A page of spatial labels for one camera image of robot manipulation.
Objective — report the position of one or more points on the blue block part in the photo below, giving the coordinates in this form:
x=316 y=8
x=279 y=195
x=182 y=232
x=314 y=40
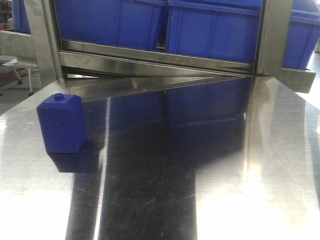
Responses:
x=62 y=123

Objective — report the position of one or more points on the blue plastic bin far right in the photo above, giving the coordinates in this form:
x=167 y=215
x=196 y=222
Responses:
x=303 y=34

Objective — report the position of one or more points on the wheeled metal cart background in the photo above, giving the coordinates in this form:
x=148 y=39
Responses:
x=11 y=70

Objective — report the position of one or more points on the blue plastic bin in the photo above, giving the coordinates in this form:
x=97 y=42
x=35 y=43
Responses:
x=124 y=23
x=221 y=30
x=20 y=19
x=303 y=34

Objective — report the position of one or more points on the blue plastic bin far left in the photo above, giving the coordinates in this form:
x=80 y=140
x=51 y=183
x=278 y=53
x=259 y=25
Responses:
x=20 y=19

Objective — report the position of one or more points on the stainless steel shelf frame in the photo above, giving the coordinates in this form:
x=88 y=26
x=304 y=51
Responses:
x=58 y=59

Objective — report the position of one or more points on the blue plastic bin middle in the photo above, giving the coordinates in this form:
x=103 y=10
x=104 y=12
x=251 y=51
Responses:
x=221 y=30

